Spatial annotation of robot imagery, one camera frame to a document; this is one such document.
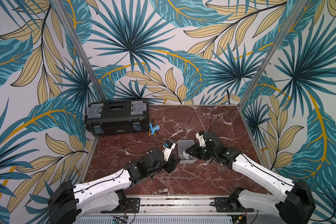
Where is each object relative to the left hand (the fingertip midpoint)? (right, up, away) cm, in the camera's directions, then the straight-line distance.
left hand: (176, 159), depth 74 cm
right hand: (+6, +4, +4) cm, 8 cm away
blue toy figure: (-16, +14, +27) cm, 34 cm away
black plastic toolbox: (-37, +22, +17) cm, 46 cm away
